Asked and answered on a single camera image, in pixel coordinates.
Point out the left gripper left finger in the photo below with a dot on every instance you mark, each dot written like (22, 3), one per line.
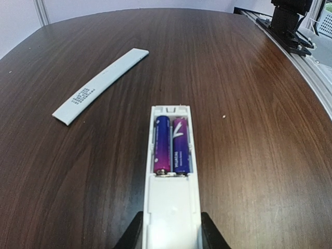
(131, 236)

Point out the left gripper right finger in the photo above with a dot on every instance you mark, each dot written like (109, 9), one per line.
(211, 236)

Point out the white remote control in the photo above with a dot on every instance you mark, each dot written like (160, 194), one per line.
(171, 213)

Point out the purple AA battery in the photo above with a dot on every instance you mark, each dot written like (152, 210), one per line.
(180, 147)
(162, 160)

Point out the white remote back cover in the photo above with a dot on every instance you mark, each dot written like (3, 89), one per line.
(83, 97)

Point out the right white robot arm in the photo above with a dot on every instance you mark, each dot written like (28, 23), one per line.
(289, 14)

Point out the white plastic basket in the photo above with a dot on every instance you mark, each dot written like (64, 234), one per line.
(324, 23)

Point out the front aluminium rail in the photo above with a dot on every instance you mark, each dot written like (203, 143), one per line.
(315, 69)

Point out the left aluminium frame post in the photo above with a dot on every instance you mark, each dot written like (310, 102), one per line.
(42, 12)

